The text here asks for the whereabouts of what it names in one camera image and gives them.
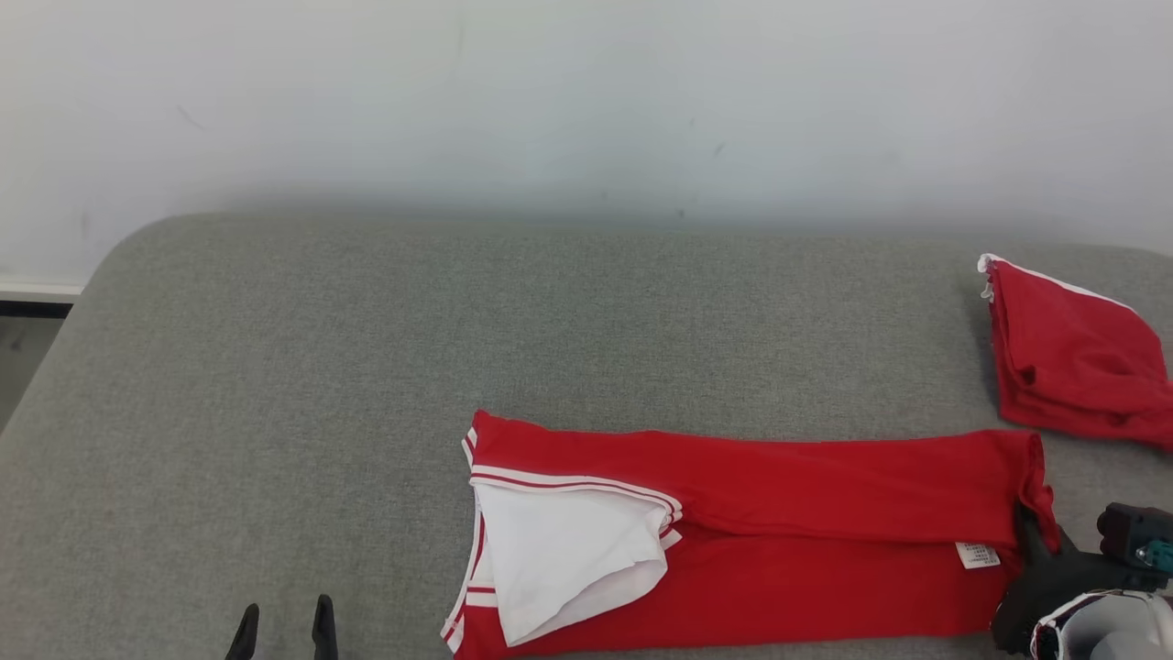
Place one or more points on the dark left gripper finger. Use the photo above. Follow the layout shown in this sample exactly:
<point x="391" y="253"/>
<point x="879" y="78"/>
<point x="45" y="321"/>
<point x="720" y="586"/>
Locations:
<point x="325" y="632"/>
<point x="244" y="637"/>

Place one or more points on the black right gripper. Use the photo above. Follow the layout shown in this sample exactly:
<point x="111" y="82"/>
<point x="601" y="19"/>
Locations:
<point x="1054" y="587"/>

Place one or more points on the red Bulls 23 shorts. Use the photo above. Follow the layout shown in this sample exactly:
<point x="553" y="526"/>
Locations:
<point x="1072" y="357"/>

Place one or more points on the red white basketball jersey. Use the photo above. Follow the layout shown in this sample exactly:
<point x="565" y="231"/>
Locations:
<point x="825" y="513"/>

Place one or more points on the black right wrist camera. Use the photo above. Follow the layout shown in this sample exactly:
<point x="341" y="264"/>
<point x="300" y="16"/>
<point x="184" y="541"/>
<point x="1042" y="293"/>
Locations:
<point x="1132" y="536"/>

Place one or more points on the white black wall baseboard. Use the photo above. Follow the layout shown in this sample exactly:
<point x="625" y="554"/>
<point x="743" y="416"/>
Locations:
<point x="37" y="298"/>

